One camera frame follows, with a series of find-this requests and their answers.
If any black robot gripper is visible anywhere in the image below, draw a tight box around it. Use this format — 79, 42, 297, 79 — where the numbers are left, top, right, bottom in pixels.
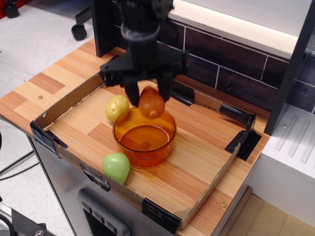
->
99, 43, 189, 107

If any orange toy carrot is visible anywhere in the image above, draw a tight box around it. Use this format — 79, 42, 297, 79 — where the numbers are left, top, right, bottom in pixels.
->
138, 87, 165, 118

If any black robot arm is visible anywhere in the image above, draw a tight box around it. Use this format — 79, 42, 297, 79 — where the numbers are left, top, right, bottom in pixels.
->
100, 0, 188, 106

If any orange transparent plastic pot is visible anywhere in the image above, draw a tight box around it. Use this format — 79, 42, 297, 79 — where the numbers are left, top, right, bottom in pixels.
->
112, 107, 177, 167

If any cardboard fence with black tape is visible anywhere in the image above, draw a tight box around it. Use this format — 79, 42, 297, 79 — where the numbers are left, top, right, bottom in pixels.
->
31, 75, 261, 236

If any yellow toy potato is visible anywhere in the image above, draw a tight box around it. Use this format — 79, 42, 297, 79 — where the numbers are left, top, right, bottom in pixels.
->
105, 94, 129, 122

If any green toy pear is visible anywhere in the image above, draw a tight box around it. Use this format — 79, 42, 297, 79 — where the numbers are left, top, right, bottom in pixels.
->
102, 153, 130, 184

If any grey oven control panel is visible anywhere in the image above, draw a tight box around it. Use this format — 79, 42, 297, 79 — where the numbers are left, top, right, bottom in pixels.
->
77, 190, 131, 236

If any white toy sink drainboard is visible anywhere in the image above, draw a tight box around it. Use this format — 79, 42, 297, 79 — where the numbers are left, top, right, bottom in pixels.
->
260, 103, 315, 182

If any black equipment corner with screw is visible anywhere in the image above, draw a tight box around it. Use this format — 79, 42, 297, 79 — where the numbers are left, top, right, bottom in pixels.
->
0, 202, 55, 236

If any dark wooden post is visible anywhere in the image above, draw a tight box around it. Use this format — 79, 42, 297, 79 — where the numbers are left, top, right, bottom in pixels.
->
90, 0, 120, 57

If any grey vertical frame post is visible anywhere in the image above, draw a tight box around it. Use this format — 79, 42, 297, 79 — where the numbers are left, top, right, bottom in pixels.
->
264, 1, 315, 135

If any black floor cable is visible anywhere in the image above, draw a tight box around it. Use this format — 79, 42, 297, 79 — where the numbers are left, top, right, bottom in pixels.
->
0, 149, 40, 182

